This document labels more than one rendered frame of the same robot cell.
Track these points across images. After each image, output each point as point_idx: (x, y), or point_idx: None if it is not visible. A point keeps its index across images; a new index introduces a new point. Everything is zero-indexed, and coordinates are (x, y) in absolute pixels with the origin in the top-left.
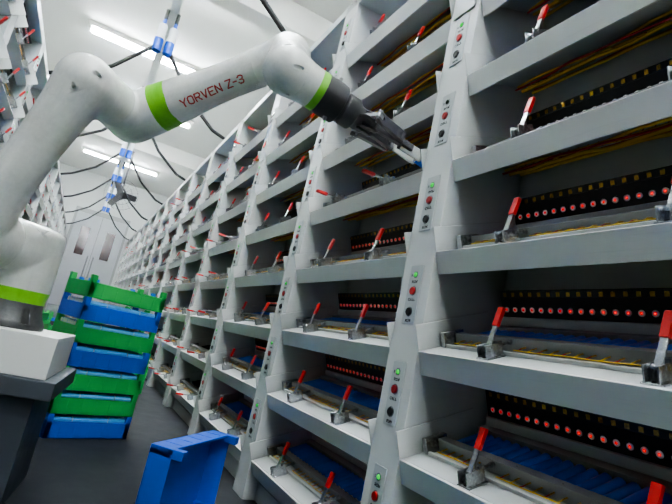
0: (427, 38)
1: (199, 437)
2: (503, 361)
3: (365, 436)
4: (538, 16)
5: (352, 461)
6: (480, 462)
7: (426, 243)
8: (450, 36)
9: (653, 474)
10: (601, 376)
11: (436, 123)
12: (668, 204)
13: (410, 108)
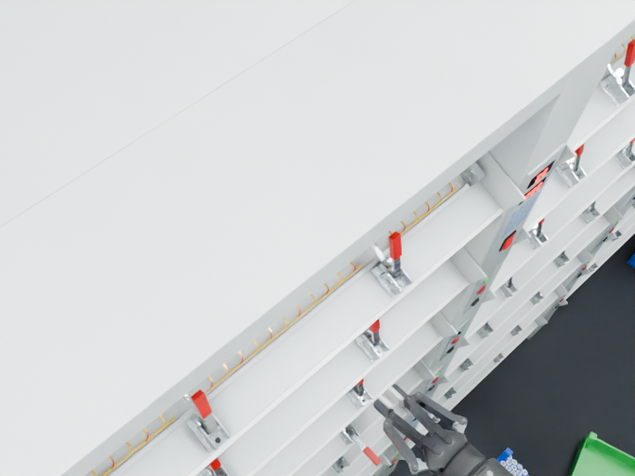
0: (424, 322)
1: None
2: (474, 355)
3: (364, 471)
4: (540, 221)
5: None
6: None
7: (429, 391)
8: (466, 296)
9: None
10: (519, 315)
11: (441, 350)
12: (562, 257)
13: (399, 378)
